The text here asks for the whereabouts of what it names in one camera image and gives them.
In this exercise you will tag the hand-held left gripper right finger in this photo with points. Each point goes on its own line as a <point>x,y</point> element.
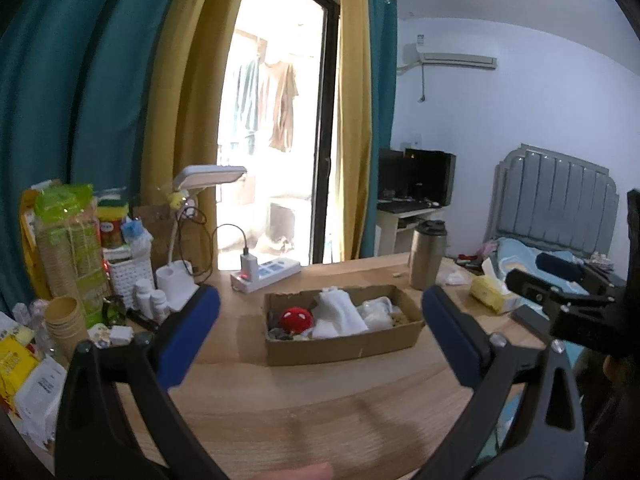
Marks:
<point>450,335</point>

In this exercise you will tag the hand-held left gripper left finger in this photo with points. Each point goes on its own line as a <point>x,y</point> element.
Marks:
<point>190,330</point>

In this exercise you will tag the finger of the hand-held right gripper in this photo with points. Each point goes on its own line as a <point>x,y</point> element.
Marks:
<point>560,266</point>
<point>530,285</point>

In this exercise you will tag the clear bubble wrap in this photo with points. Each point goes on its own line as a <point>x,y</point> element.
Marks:
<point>377,312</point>

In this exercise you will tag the cardboard box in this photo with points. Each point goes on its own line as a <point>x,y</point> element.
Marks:
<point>345,347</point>

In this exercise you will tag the person's left hand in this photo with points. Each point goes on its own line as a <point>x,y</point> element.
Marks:
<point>300,472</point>

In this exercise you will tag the light blue bed blanket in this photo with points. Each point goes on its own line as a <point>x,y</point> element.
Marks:
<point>520,260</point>

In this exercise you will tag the dark flat notebook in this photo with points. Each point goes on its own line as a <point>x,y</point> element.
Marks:
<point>531,320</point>

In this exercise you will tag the yellow tissue pack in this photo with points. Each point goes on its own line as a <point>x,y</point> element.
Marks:
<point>492,290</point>

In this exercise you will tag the white pill bottle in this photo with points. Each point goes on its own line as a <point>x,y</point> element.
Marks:
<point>143,300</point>
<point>160,306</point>

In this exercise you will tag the white desk lamp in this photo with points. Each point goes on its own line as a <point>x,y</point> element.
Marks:
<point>175,280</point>

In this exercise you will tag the clear plastic bag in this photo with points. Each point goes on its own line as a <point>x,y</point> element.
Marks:
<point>452,276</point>

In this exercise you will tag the grey padded headboard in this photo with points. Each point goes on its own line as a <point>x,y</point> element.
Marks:
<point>555,200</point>

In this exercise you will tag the white perforated basket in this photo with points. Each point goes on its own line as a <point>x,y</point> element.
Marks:
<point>129,275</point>

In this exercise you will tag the steel tumbler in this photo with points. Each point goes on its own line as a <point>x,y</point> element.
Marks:
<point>427,255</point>

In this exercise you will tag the white power strip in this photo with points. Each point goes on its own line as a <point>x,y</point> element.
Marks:
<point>272,272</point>

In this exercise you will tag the brown cardboard carton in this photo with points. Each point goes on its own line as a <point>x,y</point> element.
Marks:
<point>152,235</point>

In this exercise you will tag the red mushroom toy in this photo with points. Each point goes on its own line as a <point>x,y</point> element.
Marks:
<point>296,320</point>

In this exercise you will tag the white cloth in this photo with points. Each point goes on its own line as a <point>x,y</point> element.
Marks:
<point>337,315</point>

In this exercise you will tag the white computer desk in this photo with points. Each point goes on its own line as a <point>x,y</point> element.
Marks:
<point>395,232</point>

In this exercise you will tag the stack of brown paper cups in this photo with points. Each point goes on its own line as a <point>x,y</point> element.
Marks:
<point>65,330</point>

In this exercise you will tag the glass jar with red label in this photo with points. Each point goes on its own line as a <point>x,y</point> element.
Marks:
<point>112,225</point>

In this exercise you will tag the small yellow toy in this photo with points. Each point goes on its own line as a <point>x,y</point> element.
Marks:
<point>175,200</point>

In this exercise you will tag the green pack of paper cups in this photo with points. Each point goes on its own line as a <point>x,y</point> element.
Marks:
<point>72,250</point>

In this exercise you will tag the black computer monitor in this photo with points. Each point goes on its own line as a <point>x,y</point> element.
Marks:
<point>420,175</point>

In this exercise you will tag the white paper packet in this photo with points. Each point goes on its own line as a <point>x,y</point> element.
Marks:
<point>40,400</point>

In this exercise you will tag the yellow snack packet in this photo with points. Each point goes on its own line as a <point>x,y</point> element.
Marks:
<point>15,370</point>

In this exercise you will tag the white air conditioner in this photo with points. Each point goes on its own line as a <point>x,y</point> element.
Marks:
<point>455,55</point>

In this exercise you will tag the teal hanging shirt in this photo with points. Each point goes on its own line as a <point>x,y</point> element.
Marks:
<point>247,95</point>

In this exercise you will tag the brown hanging shirt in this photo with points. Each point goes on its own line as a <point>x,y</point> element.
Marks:
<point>281,105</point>

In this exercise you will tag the yellow curtain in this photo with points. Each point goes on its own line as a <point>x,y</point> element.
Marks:
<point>190,85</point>
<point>354,110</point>

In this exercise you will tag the teal curtain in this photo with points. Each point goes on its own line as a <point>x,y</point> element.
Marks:
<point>75,85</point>
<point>382,85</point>

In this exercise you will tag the dark door frame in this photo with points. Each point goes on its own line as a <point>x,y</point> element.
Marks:
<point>325,135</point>

